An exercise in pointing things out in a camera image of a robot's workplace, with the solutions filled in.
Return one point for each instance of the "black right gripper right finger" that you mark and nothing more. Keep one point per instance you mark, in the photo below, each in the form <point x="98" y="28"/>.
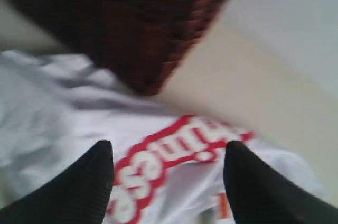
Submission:
<point x="259" y="194"/>

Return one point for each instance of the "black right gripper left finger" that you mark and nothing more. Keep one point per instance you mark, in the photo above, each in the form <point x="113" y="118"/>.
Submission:
<point x="80" y="194"/>

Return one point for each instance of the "white t-shirt with red lettering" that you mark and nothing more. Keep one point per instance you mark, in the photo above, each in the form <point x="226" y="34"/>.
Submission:
<point x="168" y="165"/>

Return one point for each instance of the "dark brown wicker basket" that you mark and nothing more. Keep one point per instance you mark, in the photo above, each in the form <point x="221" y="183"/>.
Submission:
<point x="141" y="41"/>

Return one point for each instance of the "orange garment tag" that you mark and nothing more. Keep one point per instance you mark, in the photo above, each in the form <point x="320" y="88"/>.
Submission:
<point x="222" y="211"/>

